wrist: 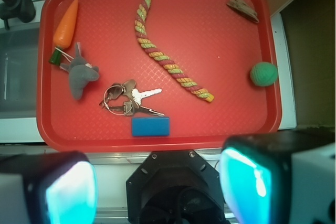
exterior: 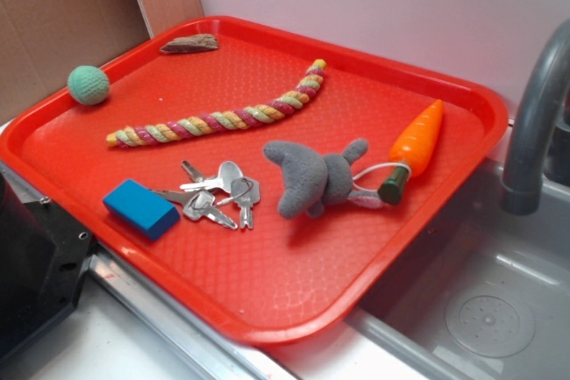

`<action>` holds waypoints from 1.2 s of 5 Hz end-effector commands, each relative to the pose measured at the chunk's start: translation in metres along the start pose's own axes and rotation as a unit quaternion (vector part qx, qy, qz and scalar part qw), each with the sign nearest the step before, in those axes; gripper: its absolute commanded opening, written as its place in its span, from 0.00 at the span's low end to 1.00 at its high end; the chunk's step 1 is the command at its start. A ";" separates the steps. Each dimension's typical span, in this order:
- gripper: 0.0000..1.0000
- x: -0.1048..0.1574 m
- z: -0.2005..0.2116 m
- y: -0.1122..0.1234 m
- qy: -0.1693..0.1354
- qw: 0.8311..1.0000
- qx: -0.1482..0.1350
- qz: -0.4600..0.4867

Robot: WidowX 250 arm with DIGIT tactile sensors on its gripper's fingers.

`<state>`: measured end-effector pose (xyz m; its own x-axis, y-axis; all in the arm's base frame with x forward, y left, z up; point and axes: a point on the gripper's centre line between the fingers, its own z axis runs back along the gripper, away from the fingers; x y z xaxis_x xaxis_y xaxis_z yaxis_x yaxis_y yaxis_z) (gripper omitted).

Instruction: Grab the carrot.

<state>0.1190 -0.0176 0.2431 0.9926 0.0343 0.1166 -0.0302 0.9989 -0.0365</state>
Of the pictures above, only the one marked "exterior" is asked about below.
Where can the blue rectangular block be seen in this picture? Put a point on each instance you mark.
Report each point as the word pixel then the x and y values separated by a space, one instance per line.
pixel 142 209

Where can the metal rail strip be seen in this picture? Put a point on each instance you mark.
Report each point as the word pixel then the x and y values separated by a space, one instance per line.
pixel 124 328

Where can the brown wood piece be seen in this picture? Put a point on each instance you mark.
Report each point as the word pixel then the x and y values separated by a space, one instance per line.
pixel 191 44

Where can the orange toy carrot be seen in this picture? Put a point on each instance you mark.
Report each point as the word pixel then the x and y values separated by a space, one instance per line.
pixel 412 152

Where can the grey plastic sink basin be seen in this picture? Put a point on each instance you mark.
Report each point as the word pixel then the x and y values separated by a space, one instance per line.
pixel 479 293

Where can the green knitted ball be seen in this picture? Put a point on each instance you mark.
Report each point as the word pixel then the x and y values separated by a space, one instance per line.
pixel 88 85

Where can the red plastic tray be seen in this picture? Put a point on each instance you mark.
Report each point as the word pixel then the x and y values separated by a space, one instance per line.
pixel 283 280

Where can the grey plush elephant toy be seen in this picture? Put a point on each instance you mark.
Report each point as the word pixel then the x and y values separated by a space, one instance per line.
pixel 313 181

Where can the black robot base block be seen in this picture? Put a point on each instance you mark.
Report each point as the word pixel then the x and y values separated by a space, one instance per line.
pixel 44 259

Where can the silver key bunch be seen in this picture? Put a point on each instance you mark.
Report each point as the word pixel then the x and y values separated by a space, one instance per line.
pixel 226 198

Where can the brown cardboard panel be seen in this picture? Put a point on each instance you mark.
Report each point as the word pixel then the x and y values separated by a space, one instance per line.
pixel 43 40

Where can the multicolour twisted rope toy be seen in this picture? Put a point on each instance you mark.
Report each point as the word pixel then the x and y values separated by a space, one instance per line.
pixel 243 119

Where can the grey toy faucet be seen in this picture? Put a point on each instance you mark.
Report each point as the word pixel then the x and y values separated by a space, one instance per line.
pixel 539 142

